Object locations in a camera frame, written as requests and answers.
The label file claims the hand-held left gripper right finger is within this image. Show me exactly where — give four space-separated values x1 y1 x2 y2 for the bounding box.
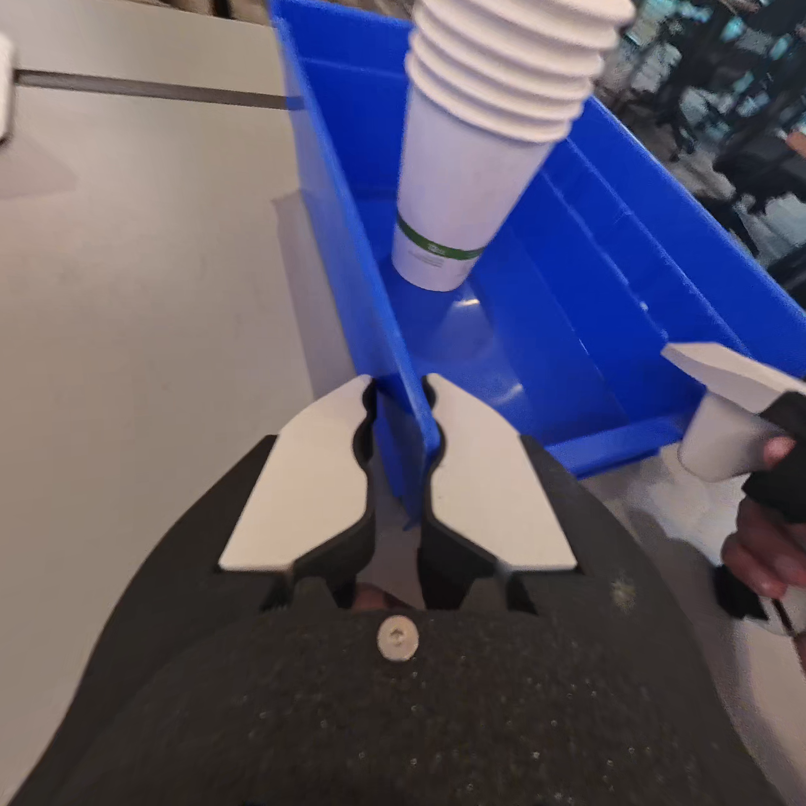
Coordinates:
419 373 579 610

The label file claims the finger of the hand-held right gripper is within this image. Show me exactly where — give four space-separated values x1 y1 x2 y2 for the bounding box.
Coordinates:
660 342 806 484

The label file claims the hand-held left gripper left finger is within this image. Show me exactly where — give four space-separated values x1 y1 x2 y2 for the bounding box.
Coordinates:
217 374 379 608

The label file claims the blue plastic bin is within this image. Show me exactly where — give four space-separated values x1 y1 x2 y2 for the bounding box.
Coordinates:
267 0 806 533

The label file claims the set of white paper cups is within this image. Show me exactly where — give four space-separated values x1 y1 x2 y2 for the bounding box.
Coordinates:
390 0 638 293

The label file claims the person's left hand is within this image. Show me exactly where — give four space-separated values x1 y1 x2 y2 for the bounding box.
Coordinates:
353 583 404 610

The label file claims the person's right hand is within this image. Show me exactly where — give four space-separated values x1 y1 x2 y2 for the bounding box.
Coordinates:
721 436 806 599

